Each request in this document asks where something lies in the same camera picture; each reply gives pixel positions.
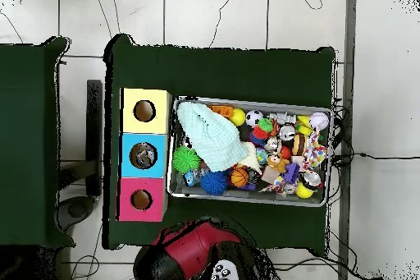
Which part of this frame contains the mint green waffle cloth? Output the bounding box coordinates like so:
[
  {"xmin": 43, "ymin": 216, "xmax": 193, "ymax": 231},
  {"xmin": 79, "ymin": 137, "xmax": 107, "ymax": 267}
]
[{"xmin": 176, "ymin": 101, "xmax": 249, "ymax": 172}]

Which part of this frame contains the clear blue plastic packet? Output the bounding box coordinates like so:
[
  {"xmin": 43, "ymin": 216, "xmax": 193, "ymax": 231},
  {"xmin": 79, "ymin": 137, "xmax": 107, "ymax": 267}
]
[{"xmin": 135, "ymin": 153, "xmax": 158, "ymax": 168}]

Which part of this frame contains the wooden box with three holes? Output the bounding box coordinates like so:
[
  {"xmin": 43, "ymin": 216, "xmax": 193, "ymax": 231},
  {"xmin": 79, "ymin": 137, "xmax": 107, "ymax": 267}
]
[{"xmin": 115, "ymin": 87, "xmax": 174, "ymax": 223}]

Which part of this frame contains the orange plastic brick toy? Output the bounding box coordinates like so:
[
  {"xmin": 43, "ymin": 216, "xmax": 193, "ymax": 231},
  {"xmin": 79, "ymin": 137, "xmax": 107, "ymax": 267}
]
[{"xmin": 208, "ymin": 104, "xmax": 235, "ymax": 119}]

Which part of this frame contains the green spiky rubber ball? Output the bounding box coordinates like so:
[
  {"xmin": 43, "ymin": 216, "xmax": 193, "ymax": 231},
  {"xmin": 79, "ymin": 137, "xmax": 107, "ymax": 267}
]
[{"xmin": 171, "ymin": 145, "xmax": 202, "ymax": 175}]

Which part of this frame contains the yellow plastic ball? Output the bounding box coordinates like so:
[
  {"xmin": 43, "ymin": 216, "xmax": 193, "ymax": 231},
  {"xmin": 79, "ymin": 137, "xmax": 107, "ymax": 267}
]
[{"xmin": 230, "ymin": 108, "xmax": 246, "ymax": 127}]

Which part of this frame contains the blue spiky rubber ball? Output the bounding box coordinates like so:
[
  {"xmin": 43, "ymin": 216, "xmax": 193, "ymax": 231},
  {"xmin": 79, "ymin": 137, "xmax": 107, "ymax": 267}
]
[{"xmin": 199, "ymin": 170, "xmax": 230, "ymax": 195}]

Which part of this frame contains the small orange basketball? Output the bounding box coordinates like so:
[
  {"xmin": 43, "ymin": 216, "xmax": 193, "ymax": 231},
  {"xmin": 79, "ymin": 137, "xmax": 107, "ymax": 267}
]
[{"xmin": 230, "ymin": 167, "xmax": 249, "ymax": 188}]

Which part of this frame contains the small soccer ball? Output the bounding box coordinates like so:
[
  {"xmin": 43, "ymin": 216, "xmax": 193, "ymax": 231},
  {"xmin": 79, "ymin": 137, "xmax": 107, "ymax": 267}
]
[{"xmin": 244, "ymin": 109, "xmax": 264, "ymax": 129}]

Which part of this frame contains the green spiky creature toy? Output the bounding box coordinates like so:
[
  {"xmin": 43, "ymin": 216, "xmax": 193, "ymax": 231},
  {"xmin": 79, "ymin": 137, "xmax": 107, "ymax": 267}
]
[{"xmin": 257, "ymin": 117, "xmax": 274, "ymax": 133}]

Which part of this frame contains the dark green tablecloth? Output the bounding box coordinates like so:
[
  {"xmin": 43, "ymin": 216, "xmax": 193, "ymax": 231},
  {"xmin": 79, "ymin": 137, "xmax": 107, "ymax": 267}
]
[
  {"xmin": 102, "ymin": 32, "xmax": 337, "ymax": 257},
  {"xmin": 0, "ymin": 35, "xmax": 77, "ymax": 250}
]

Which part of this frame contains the brown plush monkey toy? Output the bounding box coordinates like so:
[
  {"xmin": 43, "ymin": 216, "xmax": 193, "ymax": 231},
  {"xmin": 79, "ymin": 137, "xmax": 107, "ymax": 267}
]
[{"xmin": 267, "ymin": 154, "xmax": 291, "ymax": 174}]

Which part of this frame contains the white baseball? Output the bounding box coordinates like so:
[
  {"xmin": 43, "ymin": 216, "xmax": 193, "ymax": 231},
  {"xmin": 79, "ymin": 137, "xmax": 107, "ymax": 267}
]
[{"xmin": 308, "ymin": 112, "xmax": 330, "ymax": 131}]

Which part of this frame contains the black upright panel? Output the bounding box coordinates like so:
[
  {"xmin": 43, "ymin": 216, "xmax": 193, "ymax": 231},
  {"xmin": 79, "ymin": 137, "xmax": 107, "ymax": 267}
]
[{"xmin": 85, "ymin": 79, "xmax": 103, "ymax": 197}]

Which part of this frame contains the dark grey round base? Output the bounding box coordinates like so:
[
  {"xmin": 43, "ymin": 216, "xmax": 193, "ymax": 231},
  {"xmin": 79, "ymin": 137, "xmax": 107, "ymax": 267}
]
[{"xmin": 57, "ymin": 195, "xmax": 97, "ymax": 232}]

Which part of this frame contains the grey metal bar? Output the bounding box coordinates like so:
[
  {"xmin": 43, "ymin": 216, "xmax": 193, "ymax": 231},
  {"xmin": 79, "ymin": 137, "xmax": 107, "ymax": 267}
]
[{"xmin": 336, "ymin": 0, "xmax": 358, "ymax": 280}]

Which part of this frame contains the wire mesh metal bin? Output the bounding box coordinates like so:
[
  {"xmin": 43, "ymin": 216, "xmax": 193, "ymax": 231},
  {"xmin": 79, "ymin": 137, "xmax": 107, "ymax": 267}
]
[{"xmin": 167, "ymin": 95, "xmax": 335, "ymax": 208}]

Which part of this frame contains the thin black cable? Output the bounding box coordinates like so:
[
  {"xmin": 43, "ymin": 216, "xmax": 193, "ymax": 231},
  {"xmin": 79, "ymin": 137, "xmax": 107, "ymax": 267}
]
[
  {"xmin": 331, "ymin": 151, "xmax": 420, "ymax": 163},
  {"xmin": 208, "ymin": 0, "xmax": 238, "ymax": 48}
]

